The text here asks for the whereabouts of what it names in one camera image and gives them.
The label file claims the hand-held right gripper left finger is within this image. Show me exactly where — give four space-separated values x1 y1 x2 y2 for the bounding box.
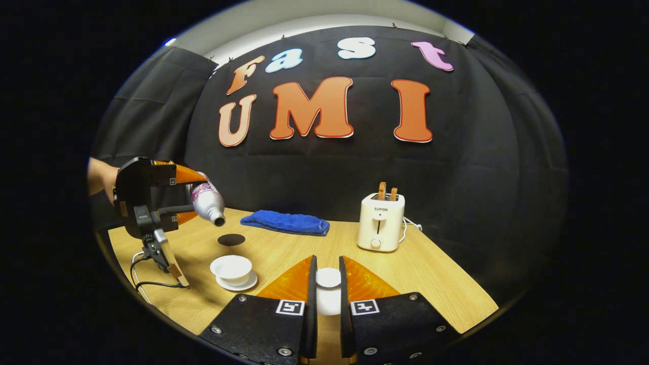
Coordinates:
199 255 318 365

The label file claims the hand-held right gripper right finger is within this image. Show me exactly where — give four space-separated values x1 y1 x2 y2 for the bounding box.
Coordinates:
339 256 459 365

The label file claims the white teacup lid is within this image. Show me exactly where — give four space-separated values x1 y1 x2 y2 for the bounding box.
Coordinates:
315 267 343 316

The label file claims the silver water bottle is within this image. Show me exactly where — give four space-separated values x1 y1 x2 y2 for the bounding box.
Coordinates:
186 171 226 227

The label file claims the white teacup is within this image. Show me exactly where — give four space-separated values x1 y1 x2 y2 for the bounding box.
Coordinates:
210 255 253 286

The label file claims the white saucer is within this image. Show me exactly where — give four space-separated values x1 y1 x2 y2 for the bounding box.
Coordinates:
216 271 258 292

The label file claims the blue towel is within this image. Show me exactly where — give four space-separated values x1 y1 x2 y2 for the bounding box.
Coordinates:
240 210 331 237

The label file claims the white toaster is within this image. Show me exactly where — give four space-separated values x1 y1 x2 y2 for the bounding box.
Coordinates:
357 193 406 253

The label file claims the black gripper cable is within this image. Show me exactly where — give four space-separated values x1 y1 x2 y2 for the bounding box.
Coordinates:
130 250 186 306

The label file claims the white toaster cable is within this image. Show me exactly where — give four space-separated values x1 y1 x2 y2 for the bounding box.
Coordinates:
402 216 423 245

